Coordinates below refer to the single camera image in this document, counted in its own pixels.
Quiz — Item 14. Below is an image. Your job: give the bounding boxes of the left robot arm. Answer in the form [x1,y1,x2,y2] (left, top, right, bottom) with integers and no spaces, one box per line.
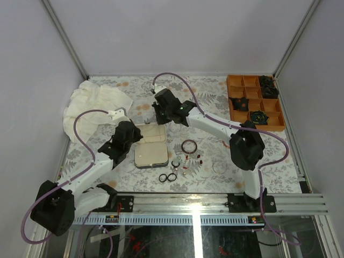
[30,120,142,236]

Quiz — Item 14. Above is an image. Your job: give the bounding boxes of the aluminium mounting rail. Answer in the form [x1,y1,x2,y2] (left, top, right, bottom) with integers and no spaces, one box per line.
[73,193,328,226]

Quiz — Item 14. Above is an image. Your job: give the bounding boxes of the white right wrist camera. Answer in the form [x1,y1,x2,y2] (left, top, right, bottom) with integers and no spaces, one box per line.
[151,85,167,95]

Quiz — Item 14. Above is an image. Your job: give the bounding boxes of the dark purple bangle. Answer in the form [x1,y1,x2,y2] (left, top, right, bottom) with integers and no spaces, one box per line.
[181,139,198,154]

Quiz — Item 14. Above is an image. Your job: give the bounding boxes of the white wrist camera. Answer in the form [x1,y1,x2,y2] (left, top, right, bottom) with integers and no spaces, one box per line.
[107,107,130,124]
[151,85,167,95]

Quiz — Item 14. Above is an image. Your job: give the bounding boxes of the floral patterned tablecloth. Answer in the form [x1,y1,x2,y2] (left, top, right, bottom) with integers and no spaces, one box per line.
[74,76,301,194]

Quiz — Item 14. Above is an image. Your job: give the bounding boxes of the twisted silver bangle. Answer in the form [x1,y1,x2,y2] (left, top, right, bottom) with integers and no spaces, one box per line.
[168,124,185,133]

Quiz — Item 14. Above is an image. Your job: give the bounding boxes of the white crumpled cloth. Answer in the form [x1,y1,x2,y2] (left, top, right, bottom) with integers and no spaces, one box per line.
[63,81,133,144]

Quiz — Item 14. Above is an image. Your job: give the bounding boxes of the dark flower with blue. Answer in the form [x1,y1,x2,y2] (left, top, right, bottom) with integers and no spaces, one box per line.
[249,110,269,125]

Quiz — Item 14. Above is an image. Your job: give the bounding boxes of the silver hoop bangle right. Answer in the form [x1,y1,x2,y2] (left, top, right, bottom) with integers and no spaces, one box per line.
[212,161,227,175]

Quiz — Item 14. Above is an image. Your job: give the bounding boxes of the cream navy jewelry box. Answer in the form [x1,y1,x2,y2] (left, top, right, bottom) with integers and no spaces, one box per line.
[134,123,169,169]

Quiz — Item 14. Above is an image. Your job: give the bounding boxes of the wooden compartment tray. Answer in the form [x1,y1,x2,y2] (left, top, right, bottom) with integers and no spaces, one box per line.
[226,75,285,132]

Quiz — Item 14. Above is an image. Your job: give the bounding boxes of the dark fabric flower in tray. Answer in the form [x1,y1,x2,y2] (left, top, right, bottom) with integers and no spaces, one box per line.
[259,75,279,99]

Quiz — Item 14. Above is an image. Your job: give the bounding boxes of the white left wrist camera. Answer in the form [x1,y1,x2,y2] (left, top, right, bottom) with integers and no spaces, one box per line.
[107,107,130,124]

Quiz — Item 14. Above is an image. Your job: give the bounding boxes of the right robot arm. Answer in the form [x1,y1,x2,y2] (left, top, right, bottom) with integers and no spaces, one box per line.
[152,87,265,212]

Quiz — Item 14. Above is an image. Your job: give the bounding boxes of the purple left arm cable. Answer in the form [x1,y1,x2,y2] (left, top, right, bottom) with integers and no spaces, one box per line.
[20,109,111,258]

